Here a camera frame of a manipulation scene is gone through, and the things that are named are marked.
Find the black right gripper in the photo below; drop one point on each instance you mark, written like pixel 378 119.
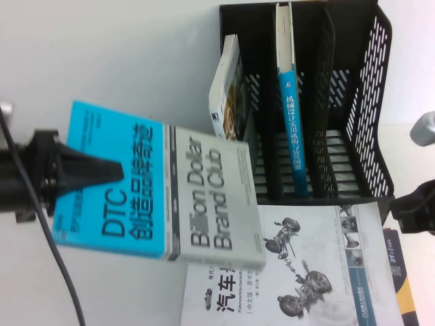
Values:
pixel 423 210

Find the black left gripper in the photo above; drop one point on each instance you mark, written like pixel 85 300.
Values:
pixel 42 169

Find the blue spine hardcover book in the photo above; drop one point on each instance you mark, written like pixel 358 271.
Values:
pixel 294 136

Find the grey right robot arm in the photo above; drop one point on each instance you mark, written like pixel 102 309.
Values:
pixel 423 129

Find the black perforated plastic book stand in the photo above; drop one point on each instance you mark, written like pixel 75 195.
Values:
pixel 312 40

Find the dark blue yellow book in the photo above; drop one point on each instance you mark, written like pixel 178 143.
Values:
pixel 401 288

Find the blue grey Billion Dollar book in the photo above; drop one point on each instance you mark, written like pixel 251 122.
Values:
pixel 190 203

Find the white car suspension book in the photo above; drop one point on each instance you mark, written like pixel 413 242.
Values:
pixel 306 288

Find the white paperback book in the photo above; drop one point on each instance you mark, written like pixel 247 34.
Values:
pixel 224 88

